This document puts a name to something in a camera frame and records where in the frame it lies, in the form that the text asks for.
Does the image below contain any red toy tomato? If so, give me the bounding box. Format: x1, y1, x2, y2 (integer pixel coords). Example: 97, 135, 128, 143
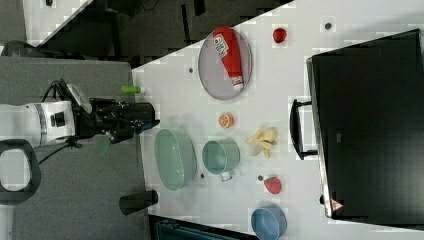
273, 28, 287, 44

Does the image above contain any green perforated colander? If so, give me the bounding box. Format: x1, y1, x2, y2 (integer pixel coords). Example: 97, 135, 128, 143
154, 129, 197, 191

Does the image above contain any red toy strawberry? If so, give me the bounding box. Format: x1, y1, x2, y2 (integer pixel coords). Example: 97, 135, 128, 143
264, 177, 282, 195

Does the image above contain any blue cup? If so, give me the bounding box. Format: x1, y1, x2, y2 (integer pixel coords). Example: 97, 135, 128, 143
251, 205, 287, 240

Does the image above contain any green cylinder toy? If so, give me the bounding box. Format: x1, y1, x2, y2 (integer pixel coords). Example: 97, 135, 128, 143
121, 86, 142, 94

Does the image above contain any orange slice toy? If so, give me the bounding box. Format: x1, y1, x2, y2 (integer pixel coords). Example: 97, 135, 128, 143
218, 113, 234, 129

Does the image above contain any peeled yellow toy banana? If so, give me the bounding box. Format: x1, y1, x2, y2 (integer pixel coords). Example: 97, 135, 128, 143
246, 128, 277, 159

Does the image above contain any green mug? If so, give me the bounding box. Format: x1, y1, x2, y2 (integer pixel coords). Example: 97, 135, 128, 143
202, 138, 240, 182

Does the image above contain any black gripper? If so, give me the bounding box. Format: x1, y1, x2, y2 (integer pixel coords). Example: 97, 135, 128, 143
75, 98, 160, 144

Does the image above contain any grey round plate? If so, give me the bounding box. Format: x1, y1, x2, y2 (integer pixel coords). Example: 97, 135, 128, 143
198, 26, 252, 100

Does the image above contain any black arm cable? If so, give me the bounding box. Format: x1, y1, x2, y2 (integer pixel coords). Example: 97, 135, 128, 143
38, 79, 81, 165

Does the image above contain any black cylinder cup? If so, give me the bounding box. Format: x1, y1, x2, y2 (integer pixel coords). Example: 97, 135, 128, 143
119, 190, 159, 216

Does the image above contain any red ketchup bottle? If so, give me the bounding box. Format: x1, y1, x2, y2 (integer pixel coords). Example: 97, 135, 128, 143
212, 26, 244, 91

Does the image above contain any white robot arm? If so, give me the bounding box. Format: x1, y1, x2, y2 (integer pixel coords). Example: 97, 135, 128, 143
1, 98, 160, 206

